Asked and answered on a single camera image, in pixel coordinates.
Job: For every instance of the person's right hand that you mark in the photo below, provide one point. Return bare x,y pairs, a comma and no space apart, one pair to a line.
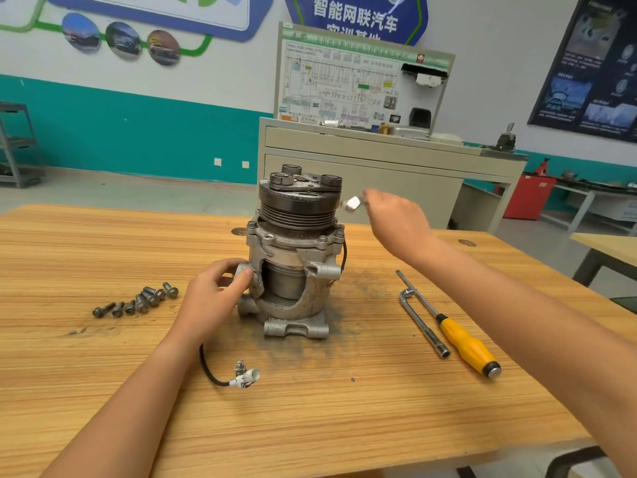
398,224

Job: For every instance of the dark wall poster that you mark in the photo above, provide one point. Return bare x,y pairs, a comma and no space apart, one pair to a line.
587,64

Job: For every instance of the person's left forearm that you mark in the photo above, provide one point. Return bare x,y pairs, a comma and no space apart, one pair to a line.
114,413

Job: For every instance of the wooden side table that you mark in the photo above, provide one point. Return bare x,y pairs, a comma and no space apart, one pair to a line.
609,254

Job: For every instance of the blue hexagon wall sign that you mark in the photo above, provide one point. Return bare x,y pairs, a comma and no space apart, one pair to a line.
353,10

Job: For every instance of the red cabinet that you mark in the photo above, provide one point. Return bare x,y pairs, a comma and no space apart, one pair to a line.
529,196

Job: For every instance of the grey metal shelf cart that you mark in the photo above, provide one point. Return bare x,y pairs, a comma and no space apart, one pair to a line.
18,144

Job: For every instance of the round photo wall decal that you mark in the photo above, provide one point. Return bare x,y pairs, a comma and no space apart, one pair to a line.
123,40
81,32
163,46

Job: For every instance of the silver combination wrench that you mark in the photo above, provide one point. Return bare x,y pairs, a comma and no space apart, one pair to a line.
353,203

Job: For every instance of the beige workbench cabinet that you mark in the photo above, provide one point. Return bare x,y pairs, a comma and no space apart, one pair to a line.
398,169

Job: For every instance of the black bench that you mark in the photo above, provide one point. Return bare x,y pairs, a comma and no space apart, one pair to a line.
625,303

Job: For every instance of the grey metal compressor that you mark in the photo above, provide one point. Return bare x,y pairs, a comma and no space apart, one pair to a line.
294,264

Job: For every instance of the small black device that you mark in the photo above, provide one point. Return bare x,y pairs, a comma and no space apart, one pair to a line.
506,141

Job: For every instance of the blue rounded infographic panel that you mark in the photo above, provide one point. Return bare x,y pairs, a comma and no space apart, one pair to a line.
139,5

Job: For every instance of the dark round table grommet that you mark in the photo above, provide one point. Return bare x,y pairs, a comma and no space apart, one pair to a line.
467,243
240,232

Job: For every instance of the person's right forearm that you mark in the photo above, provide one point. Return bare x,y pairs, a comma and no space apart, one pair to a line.
542,343

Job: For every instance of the silver L-shaped socket wrench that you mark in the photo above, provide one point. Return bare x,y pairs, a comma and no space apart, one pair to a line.
425,323

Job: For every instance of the person's left hand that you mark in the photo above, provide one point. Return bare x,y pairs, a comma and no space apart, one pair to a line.
207,303

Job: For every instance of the white wiring display board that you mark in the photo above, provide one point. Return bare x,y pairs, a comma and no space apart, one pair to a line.
328,79

